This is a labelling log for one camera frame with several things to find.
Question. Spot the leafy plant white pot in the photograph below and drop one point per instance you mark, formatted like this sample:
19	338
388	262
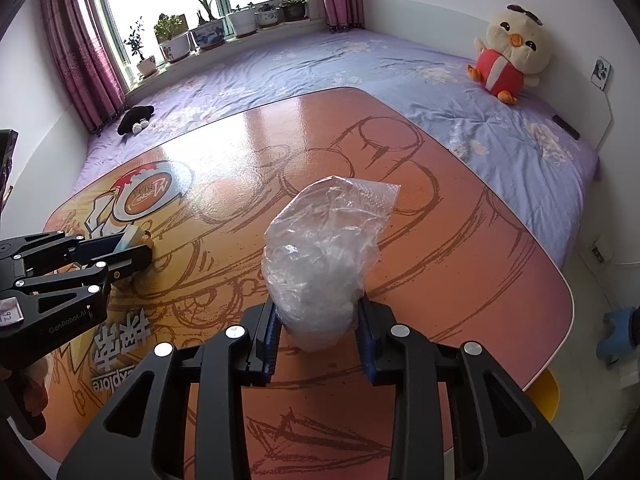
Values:
173	36

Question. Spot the small patterned flower pot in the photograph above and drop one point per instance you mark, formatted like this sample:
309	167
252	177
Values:
267	15

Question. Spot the black remote control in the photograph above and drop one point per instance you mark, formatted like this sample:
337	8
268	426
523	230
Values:
566	126

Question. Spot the person left hand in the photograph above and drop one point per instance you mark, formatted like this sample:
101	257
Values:
32	387

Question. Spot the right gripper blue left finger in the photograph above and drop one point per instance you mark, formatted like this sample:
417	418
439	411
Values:
264	328

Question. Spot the blue white porcelain planter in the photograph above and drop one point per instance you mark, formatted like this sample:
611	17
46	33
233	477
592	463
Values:
210	32

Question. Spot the orange cartoon folding table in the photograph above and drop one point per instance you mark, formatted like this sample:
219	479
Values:
455	263

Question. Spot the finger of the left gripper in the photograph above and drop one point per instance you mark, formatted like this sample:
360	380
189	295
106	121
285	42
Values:
97	247
120	264

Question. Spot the white flower pot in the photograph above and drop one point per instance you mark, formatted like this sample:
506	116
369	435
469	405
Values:
242	20

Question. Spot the chick plush toy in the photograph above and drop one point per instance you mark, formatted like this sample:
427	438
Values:
515	51

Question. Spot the black white plush toy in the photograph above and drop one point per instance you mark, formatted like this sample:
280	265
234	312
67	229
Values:
135	120

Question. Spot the yellow trash bin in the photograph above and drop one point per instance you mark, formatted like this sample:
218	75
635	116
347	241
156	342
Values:
545	394

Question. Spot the wall power socket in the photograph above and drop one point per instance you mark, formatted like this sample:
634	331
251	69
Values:
600	73

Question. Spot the dark flower pot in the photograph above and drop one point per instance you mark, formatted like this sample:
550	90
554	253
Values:
293	10

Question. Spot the clear plastic bag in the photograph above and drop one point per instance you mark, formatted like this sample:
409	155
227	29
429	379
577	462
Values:
318	252

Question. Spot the small plant white pot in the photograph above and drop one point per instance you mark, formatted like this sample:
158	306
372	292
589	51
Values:
146	65

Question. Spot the purple floral bed quilt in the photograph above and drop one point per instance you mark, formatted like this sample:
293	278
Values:
534	165

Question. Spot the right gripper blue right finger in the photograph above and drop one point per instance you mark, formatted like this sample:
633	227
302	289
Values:
379	361

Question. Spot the floor power strip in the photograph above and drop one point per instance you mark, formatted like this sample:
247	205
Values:
597	254

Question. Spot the blue plastic stool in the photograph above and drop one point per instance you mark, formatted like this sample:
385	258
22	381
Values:
622	336

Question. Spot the left pink curtain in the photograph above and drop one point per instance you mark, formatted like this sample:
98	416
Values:
82	62

